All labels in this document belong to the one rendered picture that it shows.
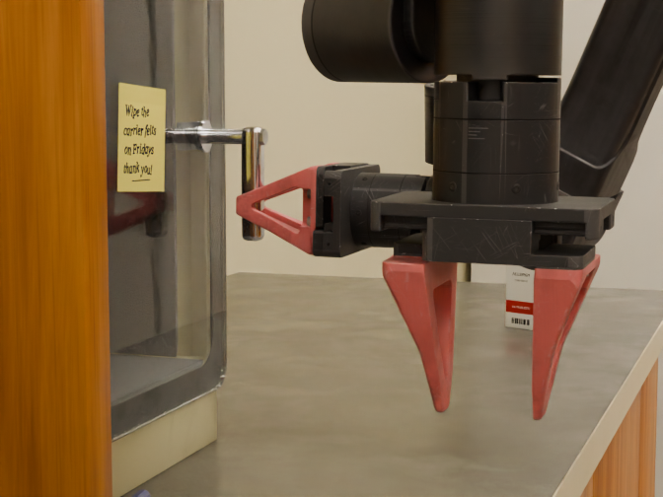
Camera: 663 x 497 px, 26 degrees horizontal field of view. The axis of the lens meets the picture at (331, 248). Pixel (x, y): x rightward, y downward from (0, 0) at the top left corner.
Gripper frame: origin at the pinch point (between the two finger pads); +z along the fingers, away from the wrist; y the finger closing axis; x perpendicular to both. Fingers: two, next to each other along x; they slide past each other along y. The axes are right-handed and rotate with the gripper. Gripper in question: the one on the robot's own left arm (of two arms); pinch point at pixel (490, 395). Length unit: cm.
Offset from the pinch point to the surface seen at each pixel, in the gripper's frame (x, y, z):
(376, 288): -139, 45, 17
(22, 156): -6.6, 28.1, -10.1
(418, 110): -276, 74, -6
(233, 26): -157, 75, -22
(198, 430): -43, 33, 15
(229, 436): -48, 32, 16
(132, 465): -30.3, 32.9, 14.3
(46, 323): -6.5, 26.7, -0.7
